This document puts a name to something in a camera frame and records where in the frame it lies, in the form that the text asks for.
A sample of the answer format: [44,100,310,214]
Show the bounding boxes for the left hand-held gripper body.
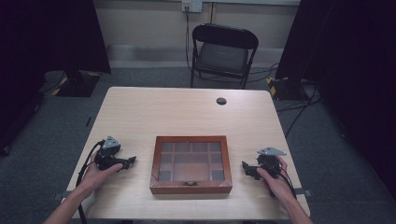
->
[93,134,123,172]

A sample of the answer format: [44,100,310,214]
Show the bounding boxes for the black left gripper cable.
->
[75,139,106,224]

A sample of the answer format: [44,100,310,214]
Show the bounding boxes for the black floor cables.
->
[276,85,323,138]

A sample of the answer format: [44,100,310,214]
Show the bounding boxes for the wooden box with glass lid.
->
[149,135,233,195]

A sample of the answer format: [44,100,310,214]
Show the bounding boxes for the person's right hand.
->
[256,155,297,204]

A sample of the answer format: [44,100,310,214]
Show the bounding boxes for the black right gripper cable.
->
[270,169,298,200]

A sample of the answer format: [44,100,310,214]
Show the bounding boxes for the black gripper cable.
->
[75,139,106,224]
[270,169,298,200]

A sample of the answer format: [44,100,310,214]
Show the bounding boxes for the grey table clamp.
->
[51,190,69,201]
[293,188,313,198]

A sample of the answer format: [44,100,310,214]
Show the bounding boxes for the black stand base yellow stripes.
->
[51,69,103,98]
[266,76,310,102]

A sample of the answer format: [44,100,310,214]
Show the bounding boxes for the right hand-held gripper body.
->
[256,147,288,179]

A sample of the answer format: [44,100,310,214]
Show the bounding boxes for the black curtain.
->
[275,0,396,200]
[0,0,112,157]

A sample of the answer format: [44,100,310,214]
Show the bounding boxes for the black folding chair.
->
[190,22,260,90]

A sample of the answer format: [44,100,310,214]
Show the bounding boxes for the white wall outlet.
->
[181,0,204,14]

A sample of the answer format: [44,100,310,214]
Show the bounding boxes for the person's left hand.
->
[79,153,124,196]

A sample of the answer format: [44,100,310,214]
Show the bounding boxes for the black wall outlet cable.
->
[184,7,193,73]

